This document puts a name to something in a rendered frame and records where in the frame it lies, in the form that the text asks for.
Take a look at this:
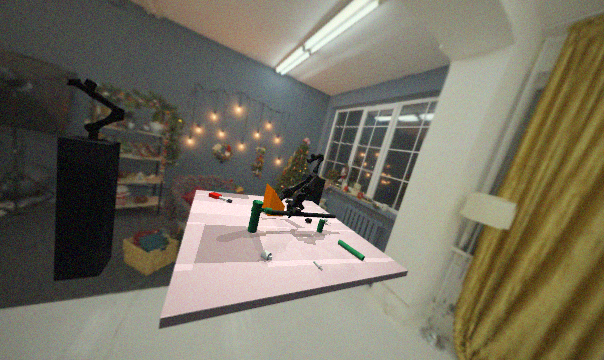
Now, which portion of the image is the small white cylinder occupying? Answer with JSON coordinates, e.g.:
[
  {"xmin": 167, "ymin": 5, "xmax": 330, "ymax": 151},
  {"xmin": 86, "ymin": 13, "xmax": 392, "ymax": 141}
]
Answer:
[{"xmin": 261, "ymin": 250, "xmax": 272, "ymax": 261}]

